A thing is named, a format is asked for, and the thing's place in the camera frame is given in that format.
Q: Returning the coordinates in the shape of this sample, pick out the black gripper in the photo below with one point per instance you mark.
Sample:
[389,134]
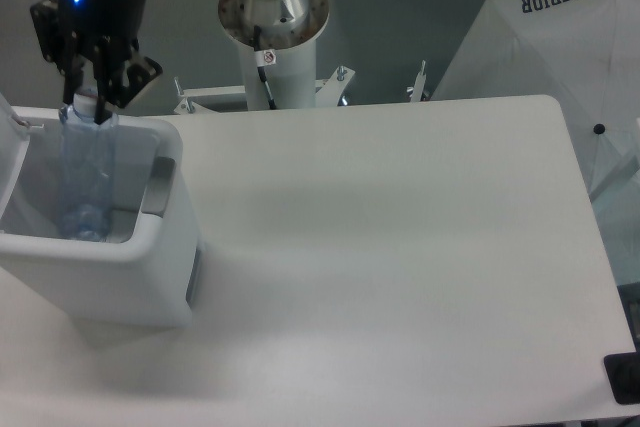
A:
[121,72]

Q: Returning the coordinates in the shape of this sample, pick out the black device at edge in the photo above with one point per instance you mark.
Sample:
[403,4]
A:
[623,373]

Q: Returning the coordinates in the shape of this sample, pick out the metal clamp bracket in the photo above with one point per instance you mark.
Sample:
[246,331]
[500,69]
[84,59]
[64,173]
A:
[417,92]

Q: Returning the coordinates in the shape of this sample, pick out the white trash can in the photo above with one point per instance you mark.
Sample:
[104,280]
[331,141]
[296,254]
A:
[144,272]

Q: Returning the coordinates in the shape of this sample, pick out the white umbrella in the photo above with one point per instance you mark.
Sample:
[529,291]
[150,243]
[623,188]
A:
[583,53]

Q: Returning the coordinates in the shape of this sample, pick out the clear plastic water bottle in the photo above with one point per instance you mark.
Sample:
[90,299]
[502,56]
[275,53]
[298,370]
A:
[87,154]

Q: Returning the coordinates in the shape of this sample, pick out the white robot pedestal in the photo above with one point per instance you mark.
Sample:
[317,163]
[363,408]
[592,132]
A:
[276,44]

